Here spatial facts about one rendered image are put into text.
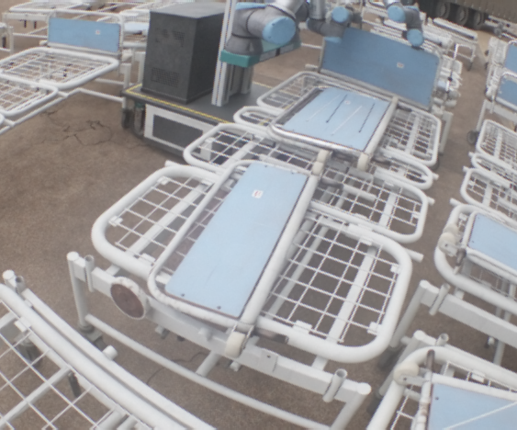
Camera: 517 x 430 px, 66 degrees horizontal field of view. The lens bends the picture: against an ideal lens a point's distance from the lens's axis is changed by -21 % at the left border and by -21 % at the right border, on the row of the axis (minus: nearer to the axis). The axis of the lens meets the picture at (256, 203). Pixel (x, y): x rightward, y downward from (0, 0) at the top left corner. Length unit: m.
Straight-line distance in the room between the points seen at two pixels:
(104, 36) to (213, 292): 2.10
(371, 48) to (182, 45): 1.08
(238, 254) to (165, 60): 1.56
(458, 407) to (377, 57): 2.16
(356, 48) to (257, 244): 1.74
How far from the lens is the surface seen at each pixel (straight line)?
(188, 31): 2.49
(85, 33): 3.06
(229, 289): 1.17
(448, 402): 1.07
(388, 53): 2.77
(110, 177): 2.55
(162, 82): 2.66
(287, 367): 1.13
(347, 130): 1.97
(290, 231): 1.37
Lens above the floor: 1.34
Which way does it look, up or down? 34 degrees down
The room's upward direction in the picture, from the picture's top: 10 degrees clockwise
